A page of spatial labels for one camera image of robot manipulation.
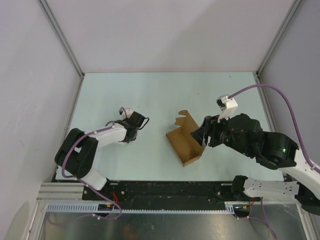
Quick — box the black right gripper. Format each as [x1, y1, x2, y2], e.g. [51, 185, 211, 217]
[190, 111, 253, 157]

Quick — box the brown cardboard box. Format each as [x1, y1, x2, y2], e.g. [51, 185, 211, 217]
[165, 110, 205, 167]

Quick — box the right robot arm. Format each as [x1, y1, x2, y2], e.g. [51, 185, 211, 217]
[190, 113, 320, 215]

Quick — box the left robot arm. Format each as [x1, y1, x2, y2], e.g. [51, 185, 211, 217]
[54, 107, 150, 200]

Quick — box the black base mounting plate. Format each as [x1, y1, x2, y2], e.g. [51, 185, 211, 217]
[81, 176, 294, 204]

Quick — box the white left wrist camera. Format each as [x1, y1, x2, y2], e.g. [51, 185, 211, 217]
[118, 107, 133, 120]

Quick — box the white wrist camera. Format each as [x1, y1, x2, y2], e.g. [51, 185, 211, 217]
[118, 107, 133, 120]
[216, 95, 238, 122]

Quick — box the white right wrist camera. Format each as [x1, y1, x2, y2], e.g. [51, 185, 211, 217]
[216, 95, 238, 122]

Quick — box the aluminium frame rail left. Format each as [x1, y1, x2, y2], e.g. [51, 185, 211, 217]
[37, 0, 84, 77]

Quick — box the grey slotted cable duct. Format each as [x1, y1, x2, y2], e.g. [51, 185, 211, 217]
[45, 202, 251, 214]

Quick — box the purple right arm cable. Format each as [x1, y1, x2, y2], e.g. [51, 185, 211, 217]
[228, 83, 320, 240]

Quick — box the aluminium frame rail right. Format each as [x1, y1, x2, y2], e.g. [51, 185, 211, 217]
[256, 0, 305, 79]

